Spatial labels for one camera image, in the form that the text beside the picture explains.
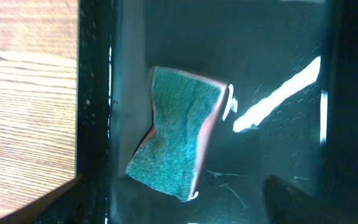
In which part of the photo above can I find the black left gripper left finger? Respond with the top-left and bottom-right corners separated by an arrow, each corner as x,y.
0,174 -> 84,224

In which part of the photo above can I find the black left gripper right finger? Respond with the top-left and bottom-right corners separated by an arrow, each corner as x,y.
263,175 -> 358,224

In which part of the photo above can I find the green and pink sponge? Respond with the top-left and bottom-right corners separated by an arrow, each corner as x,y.
126,66 -> 228,202

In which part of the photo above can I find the black rectangular water tray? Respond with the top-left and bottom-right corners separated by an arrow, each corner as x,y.
76,1 -> 358,223

